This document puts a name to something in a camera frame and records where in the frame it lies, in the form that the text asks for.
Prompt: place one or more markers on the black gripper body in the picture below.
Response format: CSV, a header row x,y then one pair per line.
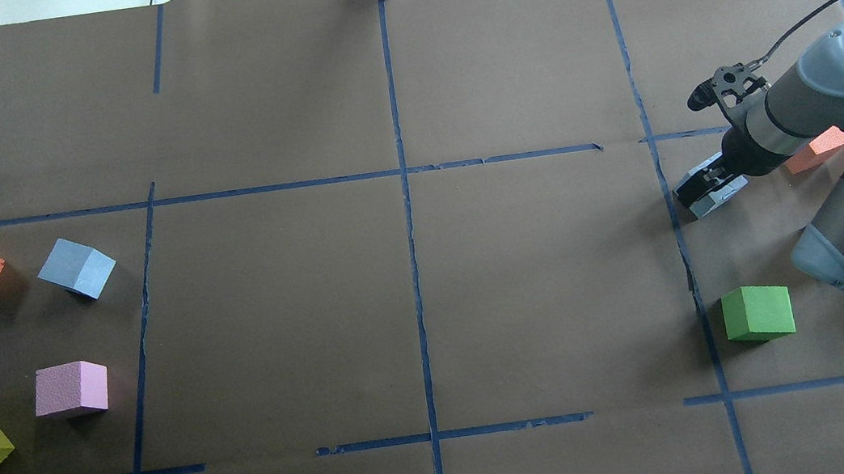
x,y
745,150

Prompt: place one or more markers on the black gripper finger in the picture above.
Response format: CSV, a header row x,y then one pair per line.
x,y
700,183

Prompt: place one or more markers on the light blue foam block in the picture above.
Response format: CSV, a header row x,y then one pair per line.
x,y
717,198
78,268

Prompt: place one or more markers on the orange foam block right side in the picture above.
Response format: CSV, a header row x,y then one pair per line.
x,y
817,151

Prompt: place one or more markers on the green foam block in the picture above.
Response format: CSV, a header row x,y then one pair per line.
x,y
757,313

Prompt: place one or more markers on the light pink foam block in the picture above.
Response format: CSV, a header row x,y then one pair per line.
x,y
71,389

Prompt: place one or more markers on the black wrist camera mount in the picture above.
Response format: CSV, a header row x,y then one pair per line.
x,y
736,82

